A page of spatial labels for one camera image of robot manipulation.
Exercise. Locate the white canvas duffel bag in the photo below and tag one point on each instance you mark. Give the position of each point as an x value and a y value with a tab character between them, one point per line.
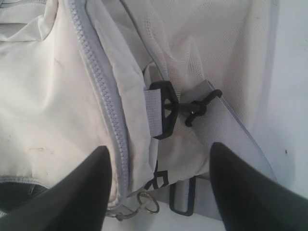
157	82

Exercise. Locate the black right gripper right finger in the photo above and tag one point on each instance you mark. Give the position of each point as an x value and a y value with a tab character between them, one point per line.
249	201

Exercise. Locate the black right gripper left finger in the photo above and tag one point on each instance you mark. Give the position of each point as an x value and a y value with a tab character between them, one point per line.
77	203

